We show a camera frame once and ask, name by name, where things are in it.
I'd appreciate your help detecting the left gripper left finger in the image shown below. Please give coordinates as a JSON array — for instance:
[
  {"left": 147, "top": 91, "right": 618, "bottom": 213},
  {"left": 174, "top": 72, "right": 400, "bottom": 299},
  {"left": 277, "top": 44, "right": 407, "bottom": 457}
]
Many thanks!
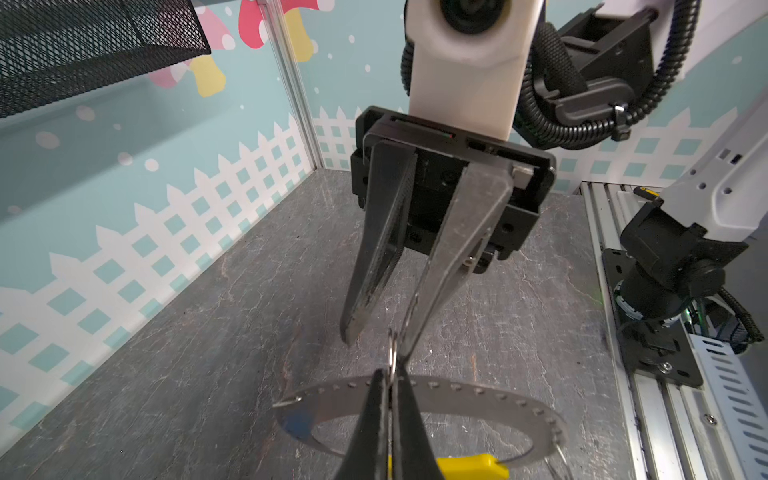
[{"left": 335, "top": 369, "right": 390, "bottom": 480}]

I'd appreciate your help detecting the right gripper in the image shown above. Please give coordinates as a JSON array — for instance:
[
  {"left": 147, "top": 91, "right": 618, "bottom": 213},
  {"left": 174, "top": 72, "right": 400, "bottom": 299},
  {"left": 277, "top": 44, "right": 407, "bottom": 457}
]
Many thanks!
[{"left": 340, "top": 106, "right": 556, "bottom": 360}]

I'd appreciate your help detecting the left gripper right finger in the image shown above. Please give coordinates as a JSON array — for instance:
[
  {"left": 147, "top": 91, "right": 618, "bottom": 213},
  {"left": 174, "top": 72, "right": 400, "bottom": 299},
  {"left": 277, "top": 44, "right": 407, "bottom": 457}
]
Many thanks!
[{"left": 391, "top": 367, "right": 435, "bottom": 480}]

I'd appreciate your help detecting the yellow key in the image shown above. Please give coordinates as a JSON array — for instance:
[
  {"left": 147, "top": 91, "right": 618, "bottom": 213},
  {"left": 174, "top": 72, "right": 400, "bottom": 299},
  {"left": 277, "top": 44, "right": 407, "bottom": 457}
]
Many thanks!
[{"left": 386, "top": 453, "right": 511, "bottom": 480}]

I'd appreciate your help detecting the metal curved keyring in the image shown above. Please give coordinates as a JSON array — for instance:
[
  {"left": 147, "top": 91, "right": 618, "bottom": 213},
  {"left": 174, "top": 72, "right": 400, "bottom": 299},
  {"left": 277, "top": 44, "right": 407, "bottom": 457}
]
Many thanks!
[{"left": 271, "top": 326, "right": 574, "bottom": 480}]

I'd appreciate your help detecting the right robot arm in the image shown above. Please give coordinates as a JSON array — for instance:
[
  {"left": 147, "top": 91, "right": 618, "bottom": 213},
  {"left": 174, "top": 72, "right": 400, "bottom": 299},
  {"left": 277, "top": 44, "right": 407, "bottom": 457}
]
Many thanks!
[{"left": 340, "top": 1, "right": 767, "bottom": 366}]

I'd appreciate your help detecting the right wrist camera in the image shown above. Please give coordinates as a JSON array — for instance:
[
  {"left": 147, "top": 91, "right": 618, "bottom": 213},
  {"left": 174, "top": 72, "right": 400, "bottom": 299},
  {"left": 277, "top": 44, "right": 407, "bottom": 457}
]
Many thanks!
[{"left": 405, "top": 0, "right": 545, "bottom": 141}]

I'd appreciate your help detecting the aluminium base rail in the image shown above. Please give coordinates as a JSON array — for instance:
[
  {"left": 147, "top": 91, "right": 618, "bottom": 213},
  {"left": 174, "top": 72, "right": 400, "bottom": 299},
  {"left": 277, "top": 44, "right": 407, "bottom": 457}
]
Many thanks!
[{"left": 579, "top": 182, "right": 746, "bottom": 479}]

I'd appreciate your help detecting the white slotted cable duct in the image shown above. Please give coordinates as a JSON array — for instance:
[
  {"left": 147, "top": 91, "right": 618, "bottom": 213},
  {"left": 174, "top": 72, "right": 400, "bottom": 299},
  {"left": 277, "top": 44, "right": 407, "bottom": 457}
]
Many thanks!
[{"left": 689, "top": 335, "right": 767, "bottom": 479}]

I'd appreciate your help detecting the black mesh wall basket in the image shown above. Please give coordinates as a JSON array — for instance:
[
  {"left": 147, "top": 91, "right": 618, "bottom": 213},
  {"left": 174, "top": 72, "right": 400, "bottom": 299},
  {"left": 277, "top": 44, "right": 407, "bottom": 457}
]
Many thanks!
[{"left": 1, "top": 0, "right": 211, "bottom": 118}]

